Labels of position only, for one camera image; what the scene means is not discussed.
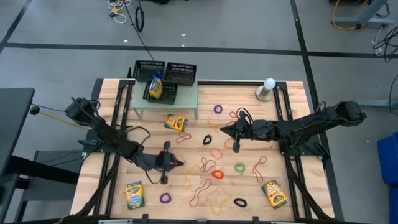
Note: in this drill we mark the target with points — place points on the blue plastic bin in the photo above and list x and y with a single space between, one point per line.
390 158
394 202

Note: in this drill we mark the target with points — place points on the long red rubber band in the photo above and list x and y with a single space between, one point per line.
200 193

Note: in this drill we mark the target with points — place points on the white globe bulb lamp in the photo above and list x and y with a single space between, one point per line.
269 83

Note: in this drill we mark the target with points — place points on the black desk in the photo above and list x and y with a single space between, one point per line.
14 124

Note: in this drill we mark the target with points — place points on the orange rubber band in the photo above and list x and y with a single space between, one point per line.
211 153

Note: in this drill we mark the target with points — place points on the blue-printed Crayola crayon box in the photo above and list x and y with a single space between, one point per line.
135 196

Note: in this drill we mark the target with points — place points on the grey metal stand base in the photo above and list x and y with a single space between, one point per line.
363 21
373 103

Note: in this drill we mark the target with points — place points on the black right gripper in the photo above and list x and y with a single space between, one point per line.
259 130

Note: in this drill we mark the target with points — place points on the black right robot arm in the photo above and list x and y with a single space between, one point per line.
311 126

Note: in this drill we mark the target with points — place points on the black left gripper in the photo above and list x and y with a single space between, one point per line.
150 161

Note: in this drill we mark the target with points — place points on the yellow rubber band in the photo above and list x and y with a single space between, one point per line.
186 174
207 199
209 119

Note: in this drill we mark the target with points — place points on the black round knob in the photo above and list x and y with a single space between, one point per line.
35 110

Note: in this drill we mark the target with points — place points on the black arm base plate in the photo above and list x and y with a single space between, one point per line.
93 146
314 148

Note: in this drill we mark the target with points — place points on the green metal shelf riser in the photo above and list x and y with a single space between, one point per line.
186 101

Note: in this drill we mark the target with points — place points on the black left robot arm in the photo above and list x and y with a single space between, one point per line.
109 135

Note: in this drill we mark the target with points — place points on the black plastic basket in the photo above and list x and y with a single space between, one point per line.
143 71
169 95
174 74

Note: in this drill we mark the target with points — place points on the black table clamp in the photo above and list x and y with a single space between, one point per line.
255 220
145 218

